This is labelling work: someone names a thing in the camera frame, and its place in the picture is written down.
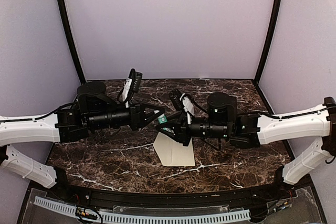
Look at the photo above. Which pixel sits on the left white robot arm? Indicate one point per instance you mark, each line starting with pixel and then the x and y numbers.
pixel 93 110

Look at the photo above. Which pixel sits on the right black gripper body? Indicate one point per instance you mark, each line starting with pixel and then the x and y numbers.
pixel 185 136

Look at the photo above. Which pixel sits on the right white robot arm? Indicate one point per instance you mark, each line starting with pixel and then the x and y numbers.
pixel 254 129

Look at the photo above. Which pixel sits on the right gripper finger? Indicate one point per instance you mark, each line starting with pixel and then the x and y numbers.
pixel 174 136
pixel 177 120

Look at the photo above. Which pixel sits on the right black frame post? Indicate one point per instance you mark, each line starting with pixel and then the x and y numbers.
pixel 268 41

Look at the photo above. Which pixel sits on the cream envelope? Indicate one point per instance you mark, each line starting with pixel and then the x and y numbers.
pixel 173 154

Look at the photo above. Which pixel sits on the white slotted cable duct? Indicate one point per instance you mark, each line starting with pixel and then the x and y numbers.
pixel 123 214

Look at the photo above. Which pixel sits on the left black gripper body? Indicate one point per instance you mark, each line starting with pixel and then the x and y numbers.
pixel 135 121

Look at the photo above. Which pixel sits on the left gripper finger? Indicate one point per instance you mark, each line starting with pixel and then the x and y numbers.
pixel 148 117
pixel 155 109

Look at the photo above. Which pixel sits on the green white glue stick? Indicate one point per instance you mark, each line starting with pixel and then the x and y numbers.
pixel 162 119

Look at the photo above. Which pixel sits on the black front rail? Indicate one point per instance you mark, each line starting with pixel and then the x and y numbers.
pixel 250 197

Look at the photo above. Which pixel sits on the black frame post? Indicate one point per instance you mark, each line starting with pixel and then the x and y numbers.
pixel 268 41
pixel 70 40

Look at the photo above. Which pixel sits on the left black frame post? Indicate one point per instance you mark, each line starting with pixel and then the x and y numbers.
pixel 70 40

